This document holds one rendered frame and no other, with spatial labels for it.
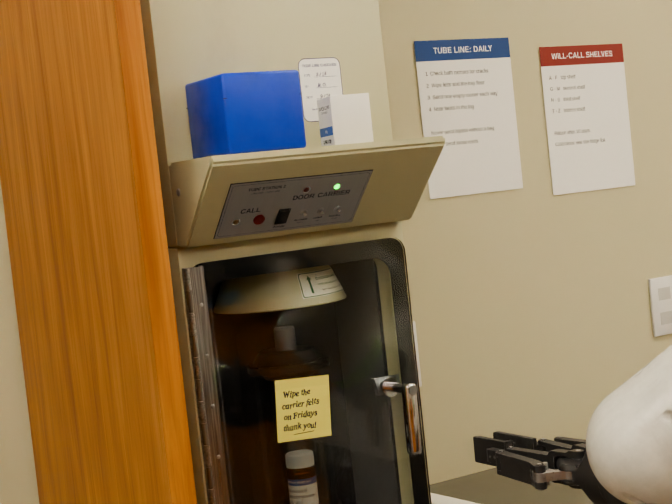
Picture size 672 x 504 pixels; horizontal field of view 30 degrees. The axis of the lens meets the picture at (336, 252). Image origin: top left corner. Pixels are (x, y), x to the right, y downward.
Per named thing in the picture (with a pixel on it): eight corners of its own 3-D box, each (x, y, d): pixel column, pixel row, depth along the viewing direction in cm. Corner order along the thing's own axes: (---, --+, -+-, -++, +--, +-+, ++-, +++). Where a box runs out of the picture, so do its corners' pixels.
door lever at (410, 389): (404, 447, 162) (387, 451, 161) (397, 375, 161) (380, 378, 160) (428, 453, 157) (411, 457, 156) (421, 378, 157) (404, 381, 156)
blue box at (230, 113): (192, 160, 147) (183, 84, 147) (267, 154, 152) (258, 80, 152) (230, 154, 139) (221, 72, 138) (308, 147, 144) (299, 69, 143)
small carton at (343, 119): (321, 148, 154) (316, 100, 154) (359, 145, 156) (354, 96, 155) (334, 146, 149) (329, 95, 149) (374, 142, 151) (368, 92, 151)
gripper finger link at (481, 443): (518, 469, 139) (513, 470, 138) (480, 460, 145) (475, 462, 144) (516, 442, 139) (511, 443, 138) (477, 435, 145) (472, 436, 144)
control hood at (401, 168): (175, 248, 147) (165, 163, 146) (402, 219, 164) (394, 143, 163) (218, 247, 137) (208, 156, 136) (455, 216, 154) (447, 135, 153)
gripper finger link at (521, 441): (531, 439, 140) (536, 437, 140) (492, 431, 146) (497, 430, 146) (533, 465, 140) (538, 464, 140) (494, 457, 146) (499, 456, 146)
